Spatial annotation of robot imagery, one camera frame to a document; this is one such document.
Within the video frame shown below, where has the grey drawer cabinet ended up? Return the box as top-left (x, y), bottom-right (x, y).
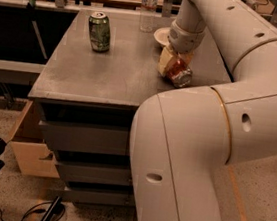
top-left (30, 10), bottom-right (219, 217)

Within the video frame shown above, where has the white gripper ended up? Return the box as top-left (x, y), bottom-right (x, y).
top-left (158, 20), bottom-right (205, 76)

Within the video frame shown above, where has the black floor cable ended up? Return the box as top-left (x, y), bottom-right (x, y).
top-left (0, 194), bottom-right (68, 221)

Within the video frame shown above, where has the grey drawer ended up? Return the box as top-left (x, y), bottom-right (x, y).
top-left (63, 187), bottom-right (135, 207)
top-left (39, 121), bottom-right (129, 156)
top-left (55, 161), bottom-right (132, 186)

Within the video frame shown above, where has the middle grey drawer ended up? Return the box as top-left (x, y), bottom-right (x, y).
top-left (55, 161), bottom-right (132, 186)

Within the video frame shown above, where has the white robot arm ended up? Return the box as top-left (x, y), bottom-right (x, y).
top-left (129, 0), bottom-right (277, 221)

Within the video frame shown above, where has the white paper bowl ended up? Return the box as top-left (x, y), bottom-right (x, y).
top-left (154, 27), bottom-right (171, 47)

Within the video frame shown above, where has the open cardboard box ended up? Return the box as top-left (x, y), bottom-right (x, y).
top-left (7, 100), bottom-right (59, 178)

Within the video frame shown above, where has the clear plastic water bottle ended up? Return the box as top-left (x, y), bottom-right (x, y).
top-left (139, 0), bottom-right (158, 32)

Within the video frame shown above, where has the black flat floor device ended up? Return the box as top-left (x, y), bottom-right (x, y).
top-left (40, 196), bottom-right (62, 221)

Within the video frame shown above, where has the bottom grey drawer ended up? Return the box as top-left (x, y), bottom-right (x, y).
top-left (63, 187), bottom-right (135, 207)

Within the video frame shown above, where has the top grey drawer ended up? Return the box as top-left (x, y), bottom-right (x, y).
top-left (39, 121), bottom-right (129, 156)

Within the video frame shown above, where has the red coke can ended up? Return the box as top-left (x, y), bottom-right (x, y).
top-left (166, 58), bottom-right (193, 88)

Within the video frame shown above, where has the green soda can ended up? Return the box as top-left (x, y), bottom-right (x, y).
top-left (88, 12), bottom-right (111, 53)

